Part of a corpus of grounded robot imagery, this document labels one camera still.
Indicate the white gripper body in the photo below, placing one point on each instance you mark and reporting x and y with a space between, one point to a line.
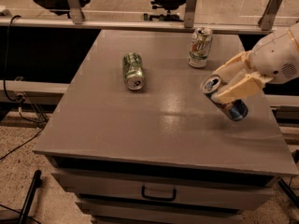
274 59

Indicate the white 7up can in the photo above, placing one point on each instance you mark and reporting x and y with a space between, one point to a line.
200 47

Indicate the metal rail frame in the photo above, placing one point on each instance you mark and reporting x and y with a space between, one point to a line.
226 14

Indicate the grey drawer cabinet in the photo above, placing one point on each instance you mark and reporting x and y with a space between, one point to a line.
106 142

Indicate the green can lying down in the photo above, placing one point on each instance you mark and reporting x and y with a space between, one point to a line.
133 73

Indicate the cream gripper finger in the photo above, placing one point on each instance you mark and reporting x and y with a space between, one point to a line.
248 85
235 69

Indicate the blue silver redbull can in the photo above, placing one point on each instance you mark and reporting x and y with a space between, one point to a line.
235 110

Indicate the black drawer handle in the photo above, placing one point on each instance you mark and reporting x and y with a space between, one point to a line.
158 198

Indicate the black floor bar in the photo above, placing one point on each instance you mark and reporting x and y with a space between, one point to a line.
35 184

